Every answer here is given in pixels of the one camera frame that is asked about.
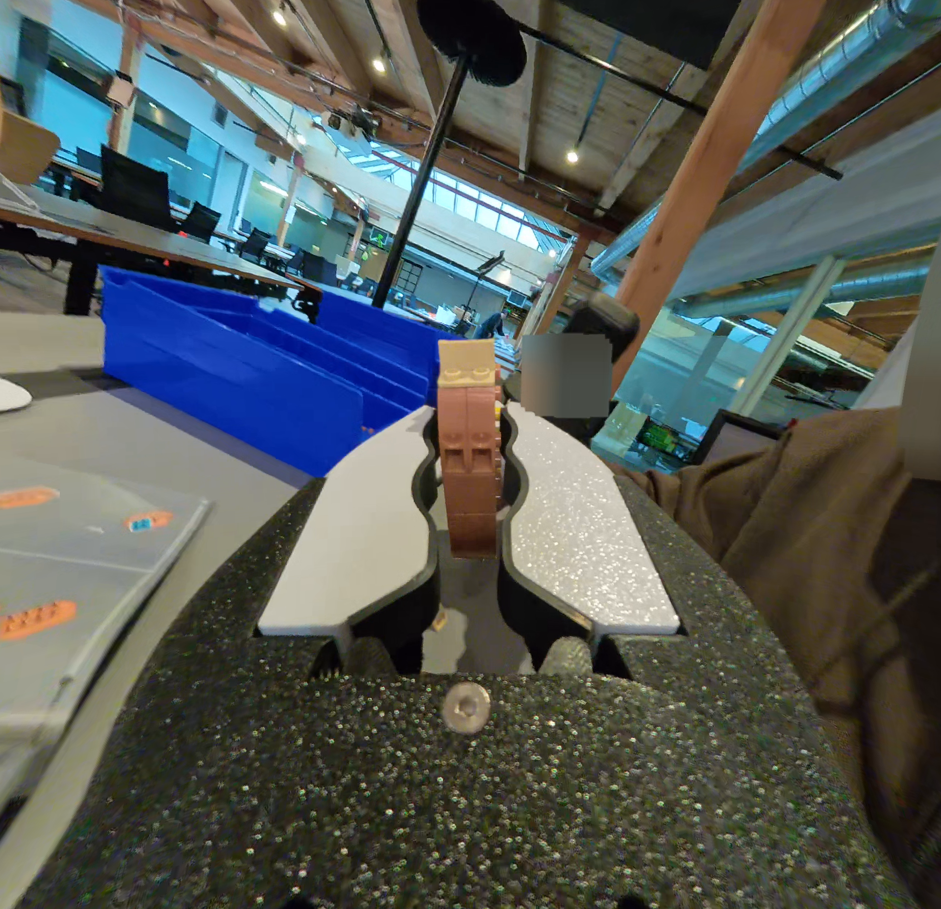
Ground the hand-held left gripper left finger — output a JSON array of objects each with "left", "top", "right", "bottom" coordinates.
[{"left": 257, "top": 405, "right": 442, "bottom": 676}]

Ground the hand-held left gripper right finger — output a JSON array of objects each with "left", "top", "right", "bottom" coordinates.
[{"left": 498, "top": 403, "right": 681, "bottom": 676}]

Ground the brown and tan brick model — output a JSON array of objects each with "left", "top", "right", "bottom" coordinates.
[{"left": 437, "top": 339, "right": 508, "bottom": 560}]

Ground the person's right forearm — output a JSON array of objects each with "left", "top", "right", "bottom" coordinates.
[{"left": 610, "top": 405, "right": 941, "bottom": 909}]

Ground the grey desk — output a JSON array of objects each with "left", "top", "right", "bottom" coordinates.
[{"left": 0, "top": 312, "right": 541, "bottom": 909}]

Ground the wooden support column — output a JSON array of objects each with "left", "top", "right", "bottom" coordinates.
[{"left": 614, "top": 0, "right": 798, "bottom": 395}]

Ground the large blue plastic bin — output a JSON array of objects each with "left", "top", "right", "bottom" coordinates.
[{"left": 99, "top": 265, "right": 442, "bottom": 478}]

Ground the grey instruction booklet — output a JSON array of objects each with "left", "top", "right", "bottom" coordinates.
[{"left": 0, "top": 456, "right": 212, "bottom": 759}]

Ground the ceiling projector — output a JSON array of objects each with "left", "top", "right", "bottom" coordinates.
[{"left": 322, "top": 103, "right": 385, "bottom": 144}]

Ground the black round-head pole lamp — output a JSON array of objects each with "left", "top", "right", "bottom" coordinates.
[{"left": 371, "top": 0, "right": 528, "bottom": 310}]

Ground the long wooden table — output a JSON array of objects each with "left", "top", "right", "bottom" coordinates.
[{"left": 0, "top": 188, "right": 310, "bottom": 316}]

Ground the wooden-framed black monitor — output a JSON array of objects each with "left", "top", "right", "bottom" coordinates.
[{"left": 0, "top": 107, "right": 61, "bottom": 186}]

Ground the thin silver air duct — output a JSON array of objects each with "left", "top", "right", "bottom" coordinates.
[{"left": 676, "top": 258, "right": 936, "bottom": 323}]

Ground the large silver air duct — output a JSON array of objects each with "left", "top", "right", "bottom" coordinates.
[{"left": 592, "top": 0, "right": 941, "bottom": 278}]

